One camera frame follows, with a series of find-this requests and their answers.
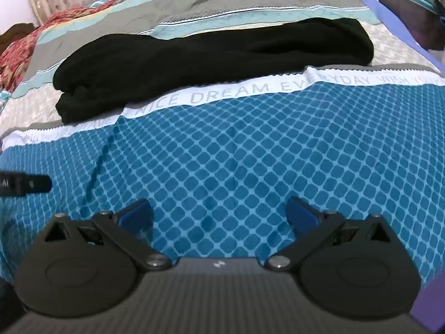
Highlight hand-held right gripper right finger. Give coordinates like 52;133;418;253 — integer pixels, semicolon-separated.
266;197;397;272

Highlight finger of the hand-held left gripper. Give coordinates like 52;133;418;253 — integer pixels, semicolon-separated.
0;170;53;197

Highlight patterned blue bed sheet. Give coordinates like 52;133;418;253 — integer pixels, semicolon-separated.
0;0;445;286

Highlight black pants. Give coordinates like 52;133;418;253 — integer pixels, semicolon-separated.
52;17;375;124

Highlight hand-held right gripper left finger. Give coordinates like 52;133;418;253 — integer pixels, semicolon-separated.
43;198;172;272

